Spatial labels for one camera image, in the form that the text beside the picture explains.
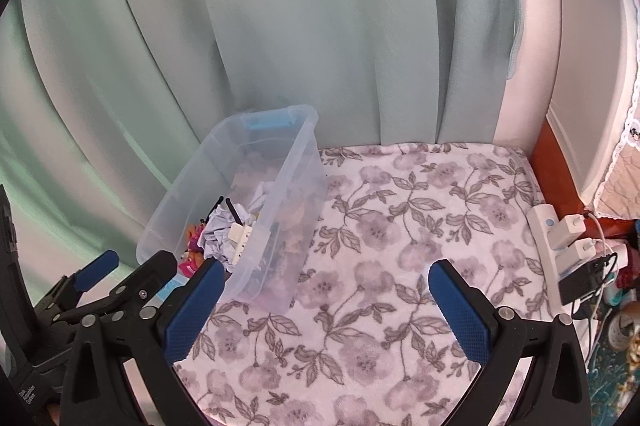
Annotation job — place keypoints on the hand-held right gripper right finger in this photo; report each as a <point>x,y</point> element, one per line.
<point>460,316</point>

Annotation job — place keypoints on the small white plastic piece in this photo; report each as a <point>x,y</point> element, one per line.
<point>240,238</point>

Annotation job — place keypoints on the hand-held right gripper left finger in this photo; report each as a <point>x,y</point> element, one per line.
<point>195,311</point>

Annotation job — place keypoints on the grey floral blanket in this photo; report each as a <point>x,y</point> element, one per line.
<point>400,231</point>

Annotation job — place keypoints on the white cloth drape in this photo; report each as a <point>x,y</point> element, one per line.
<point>565,56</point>

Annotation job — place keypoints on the beige quilted lace cover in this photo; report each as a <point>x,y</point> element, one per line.
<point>622,166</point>

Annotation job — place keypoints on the teal patterned cloth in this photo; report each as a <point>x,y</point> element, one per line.
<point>607,356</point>

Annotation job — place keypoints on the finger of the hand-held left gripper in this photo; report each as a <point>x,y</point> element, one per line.
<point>150,271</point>
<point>97,268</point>

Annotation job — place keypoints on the pale green curtain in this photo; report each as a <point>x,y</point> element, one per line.
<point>250,31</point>

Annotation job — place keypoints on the black power adapter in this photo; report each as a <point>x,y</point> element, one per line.
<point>582,281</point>

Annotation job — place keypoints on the white charger block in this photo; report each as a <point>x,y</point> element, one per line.
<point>575,256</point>
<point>567,231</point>

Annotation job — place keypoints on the orange wooden cabinet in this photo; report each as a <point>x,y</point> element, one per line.
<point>555,166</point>

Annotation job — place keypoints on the white power strip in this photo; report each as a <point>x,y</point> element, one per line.
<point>540,231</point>

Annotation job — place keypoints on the clear plastic storage container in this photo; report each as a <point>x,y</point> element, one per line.
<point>295,166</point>

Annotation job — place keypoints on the pink round toy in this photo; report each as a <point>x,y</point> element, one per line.
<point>190,263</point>

